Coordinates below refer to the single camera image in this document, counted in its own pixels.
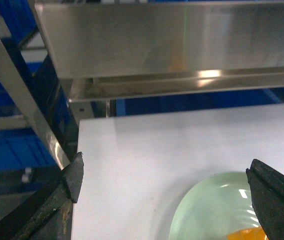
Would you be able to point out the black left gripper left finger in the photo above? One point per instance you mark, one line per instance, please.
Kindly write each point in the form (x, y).
(47, 214)

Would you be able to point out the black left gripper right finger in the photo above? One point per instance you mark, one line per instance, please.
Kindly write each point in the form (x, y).
(267, 197)

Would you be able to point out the yellow two-stud block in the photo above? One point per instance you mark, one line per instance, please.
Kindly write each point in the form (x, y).
(255, 233)

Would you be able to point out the green round plate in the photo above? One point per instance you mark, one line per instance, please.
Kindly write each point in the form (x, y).
(214, 208)

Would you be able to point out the steel rack upright post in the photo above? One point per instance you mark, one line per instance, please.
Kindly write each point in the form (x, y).
(15, 86)

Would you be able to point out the stainless steel shelf rail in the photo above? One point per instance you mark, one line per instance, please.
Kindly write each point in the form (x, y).
(131, 50)

